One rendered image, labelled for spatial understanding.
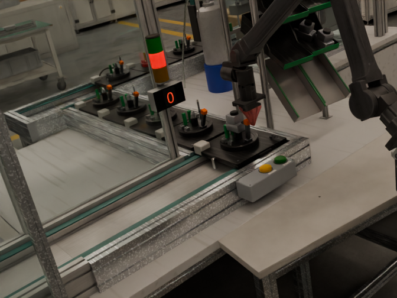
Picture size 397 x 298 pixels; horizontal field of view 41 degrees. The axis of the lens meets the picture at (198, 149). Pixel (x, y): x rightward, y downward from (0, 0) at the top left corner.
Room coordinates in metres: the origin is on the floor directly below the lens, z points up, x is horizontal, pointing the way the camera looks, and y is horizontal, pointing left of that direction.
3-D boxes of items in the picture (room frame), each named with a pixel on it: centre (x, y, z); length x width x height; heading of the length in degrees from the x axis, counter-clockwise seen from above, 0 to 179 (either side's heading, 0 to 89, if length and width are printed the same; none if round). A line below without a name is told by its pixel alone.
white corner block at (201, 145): (1.78, -0.01, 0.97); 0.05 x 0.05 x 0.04; 34
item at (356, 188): (1.66, -0.35, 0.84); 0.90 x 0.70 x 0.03; 116
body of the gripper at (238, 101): (1.68, -0.20, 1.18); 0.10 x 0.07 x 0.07; 125
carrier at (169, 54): (3.29, -0.03, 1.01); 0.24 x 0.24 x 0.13; 34
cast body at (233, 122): (1.76, -0.14, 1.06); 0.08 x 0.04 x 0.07; 34
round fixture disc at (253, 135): (1.75, -0.15, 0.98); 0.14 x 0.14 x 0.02
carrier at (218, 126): (1.97, -0.01, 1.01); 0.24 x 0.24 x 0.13; 34
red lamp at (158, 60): (1.75, 0.07, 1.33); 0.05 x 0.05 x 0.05
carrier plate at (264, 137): (1.75, -0.15, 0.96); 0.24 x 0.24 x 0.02; 34
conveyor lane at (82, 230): (1.61, 0.11, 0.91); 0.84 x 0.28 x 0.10; 124
